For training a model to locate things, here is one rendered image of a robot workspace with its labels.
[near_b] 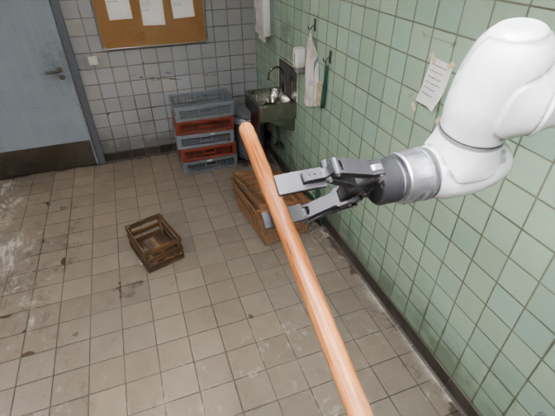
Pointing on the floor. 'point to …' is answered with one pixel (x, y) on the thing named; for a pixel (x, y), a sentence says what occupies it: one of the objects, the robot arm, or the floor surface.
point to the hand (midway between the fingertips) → (276, 203)
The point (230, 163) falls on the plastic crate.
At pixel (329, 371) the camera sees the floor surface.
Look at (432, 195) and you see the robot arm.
